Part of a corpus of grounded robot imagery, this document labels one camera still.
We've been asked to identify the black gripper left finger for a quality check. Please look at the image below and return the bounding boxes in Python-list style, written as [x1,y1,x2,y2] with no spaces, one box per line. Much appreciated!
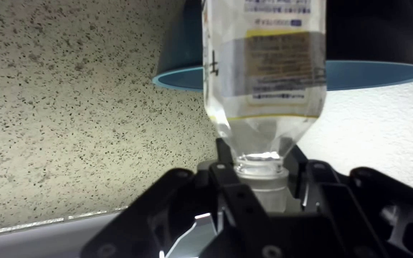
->
[214,138,240,189]

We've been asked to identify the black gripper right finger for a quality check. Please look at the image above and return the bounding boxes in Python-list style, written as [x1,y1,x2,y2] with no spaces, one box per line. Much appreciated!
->
[284,146,307,199]

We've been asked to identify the dark blue bowl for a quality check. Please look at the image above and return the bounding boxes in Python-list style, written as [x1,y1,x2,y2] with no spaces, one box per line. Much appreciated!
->
[154,0,413,96]

